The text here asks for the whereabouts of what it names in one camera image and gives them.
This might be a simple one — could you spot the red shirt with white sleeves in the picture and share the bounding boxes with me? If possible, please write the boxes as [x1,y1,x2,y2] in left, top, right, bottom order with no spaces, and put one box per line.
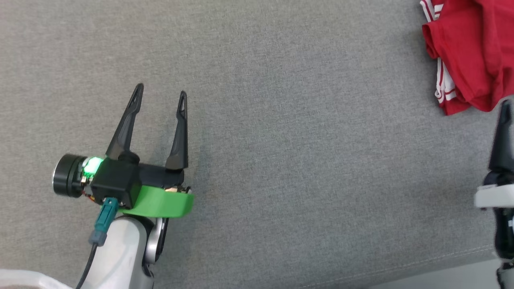
[420,0,514,116]

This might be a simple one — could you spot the left camera cable teal connector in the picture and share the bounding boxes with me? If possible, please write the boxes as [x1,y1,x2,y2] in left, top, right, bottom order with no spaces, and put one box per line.
[75,197,120,289]

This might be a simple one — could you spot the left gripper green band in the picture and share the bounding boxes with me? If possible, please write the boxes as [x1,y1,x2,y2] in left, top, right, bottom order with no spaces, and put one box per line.
[52,83,194,218]

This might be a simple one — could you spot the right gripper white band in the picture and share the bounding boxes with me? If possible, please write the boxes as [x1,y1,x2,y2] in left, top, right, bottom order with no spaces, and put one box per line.
[474,99,514,209]

